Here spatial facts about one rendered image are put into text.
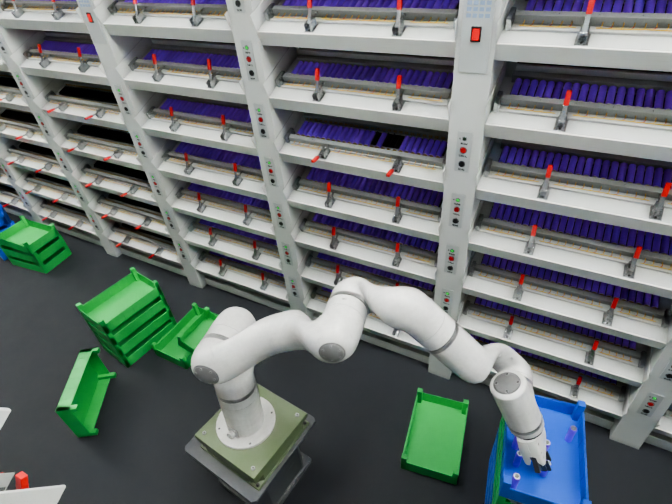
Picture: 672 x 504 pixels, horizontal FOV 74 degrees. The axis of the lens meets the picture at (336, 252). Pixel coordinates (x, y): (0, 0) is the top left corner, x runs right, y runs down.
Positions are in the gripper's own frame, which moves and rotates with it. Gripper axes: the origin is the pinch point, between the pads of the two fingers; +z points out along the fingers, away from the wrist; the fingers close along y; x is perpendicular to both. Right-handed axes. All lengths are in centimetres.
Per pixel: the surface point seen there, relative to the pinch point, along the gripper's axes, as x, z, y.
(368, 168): -37, -70, -56
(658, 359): 29, 13, -42
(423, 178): -20, -62, -53
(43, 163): -242, -123, -88
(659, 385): 28, 25, -42
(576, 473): 5.7, 10.4, -2.9
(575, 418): 6.2, 9.4, -18.9
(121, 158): -162, -106, -74
